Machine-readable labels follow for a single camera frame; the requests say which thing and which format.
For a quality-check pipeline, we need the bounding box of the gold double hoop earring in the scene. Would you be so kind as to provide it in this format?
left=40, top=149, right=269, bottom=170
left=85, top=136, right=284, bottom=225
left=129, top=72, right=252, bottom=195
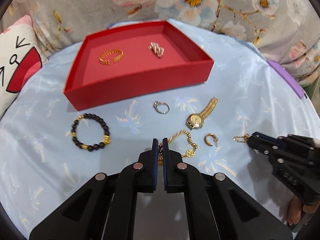
left=233, top=133, right=250, bottom=143

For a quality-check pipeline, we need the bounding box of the gold chain bracelet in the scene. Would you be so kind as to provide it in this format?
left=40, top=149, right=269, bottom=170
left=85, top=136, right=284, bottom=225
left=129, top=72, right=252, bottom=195
left=158, top=129, right=199, bottom=165

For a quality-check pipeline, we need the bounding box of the gold wrist watch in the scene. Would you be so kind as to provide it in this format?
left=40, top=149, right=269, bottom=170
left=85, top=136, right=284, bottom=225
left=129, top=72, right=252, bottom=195
left=185, top=97, right=219, bottom=130

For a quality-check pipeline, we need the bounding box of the black bead bracelet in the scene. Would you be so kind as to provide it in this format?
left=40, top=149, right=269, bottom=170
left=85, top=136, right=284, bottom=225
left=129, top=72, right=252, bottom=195
left=70, top=113, right=112, bottom=152

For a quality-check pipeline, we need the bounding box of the silver ring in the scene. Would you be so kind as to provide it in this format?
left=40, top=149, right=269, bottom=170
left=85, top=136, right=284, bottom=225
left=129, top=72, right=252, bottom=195
left=153, top=100, right=170, bottom=115

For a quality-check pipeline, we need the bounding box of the red jewelry tray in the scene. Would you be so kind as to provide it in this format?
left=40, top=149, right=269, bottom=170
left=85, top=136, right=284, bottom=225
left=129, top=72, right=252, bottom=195
left=63, top=21, right=214, bottom=111

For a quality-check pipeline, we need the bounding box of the right hand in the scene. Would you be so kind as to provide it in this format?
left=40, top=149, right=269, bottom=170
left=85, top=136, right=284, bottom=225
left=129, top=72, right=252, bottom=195
left=287, top=196, right=319, bottom=226

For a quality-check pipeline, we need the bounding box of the purple mat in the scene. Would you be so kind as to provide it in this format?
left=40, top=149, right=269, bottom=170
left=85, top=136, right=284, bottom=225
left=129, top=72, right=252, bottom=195
left=267, top=60, right=305, bottom=99

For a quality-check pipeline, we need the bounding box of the light blue palm cloth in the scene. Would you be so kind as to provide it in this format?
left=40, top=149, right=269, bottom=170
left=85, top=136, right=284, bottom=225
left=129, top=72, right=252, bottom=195
left=1, top=22, right=319, bottom=237

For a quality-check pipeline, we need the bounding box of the grey floral blanket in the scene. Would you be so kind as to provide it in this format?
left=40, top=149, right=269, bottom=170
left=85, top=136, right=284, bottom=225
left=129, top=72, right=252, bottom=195
left=1, top=0, right=319, bottom=87

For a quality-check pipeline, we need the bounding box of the pearl hair clip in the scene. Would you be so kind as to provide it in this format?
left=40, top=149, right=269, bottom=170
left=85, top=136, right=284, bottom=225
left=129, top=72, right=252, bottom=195
left=148, top=42, right=164, bottom=59

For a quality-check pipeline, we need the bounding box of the white cat face pillow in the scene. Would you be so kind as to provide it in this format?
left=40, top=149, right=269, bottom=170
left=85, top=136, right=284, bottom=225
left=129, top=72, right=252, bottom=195
left=0, top=15, right=47, bottom=115

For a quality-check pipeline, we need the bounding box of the gold bangle bracelet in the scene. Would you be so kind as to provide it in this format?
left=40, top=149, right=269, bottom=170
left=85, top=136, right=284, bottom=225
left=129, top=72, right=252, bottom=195
left=98, top=48, right=124, bottom=66

